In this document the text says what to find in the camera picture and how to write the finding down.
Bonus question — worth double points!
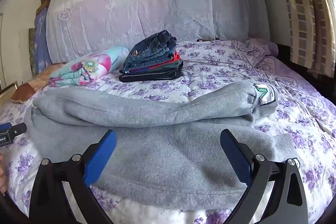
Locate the blue floral cloth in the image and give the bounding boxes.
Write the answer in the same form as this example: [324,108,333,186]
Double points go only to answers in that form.
[34,7,53,77]

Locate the folded floral blanket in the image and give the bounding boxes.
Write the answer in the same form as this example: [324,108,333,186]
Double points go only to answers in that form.
[49,46,130,87]

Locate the grey fleece sweatshirt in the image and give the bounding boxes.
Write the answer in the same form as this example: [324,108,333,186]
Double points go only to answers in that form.
[24,81,298,210]

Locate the orange brown pillow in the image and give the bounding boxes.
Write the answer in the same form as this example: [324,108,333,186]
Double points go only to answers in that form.
[11,63,66,104]

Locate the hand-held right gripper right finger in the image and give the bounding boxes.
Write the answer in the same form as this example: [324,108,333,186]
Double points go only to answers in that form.
[220,129,308,224]

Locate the person's left hand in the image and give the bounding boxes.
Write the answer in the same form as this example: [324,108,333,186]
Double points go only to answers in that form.
[0,154,7,194]

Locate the purple floral bedspread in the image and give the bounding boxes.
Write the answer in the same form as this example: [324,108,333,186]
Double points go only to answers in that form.
[0,39,336,224]

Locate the folded blue jeans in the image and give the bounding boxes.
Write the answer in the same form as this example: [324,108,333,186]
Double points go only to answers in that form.
[123,30,177,73]

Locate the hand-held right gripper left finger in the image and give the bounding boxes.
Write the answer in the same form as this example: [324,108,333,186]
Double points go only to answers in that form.
[29,130,117,224]

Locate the folded red garment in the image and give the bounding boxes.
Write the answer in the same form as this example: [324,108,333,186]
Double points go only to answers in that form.
[130,52,181,73]

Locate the beige patterned curtain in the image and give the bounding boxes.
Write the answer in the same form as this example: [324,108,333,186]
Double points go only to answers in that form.
[274,0,336,80]

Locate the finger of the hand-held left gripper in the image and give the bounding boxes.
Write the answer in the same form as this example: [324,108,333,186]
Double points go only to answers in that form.
[0,122,27,136]

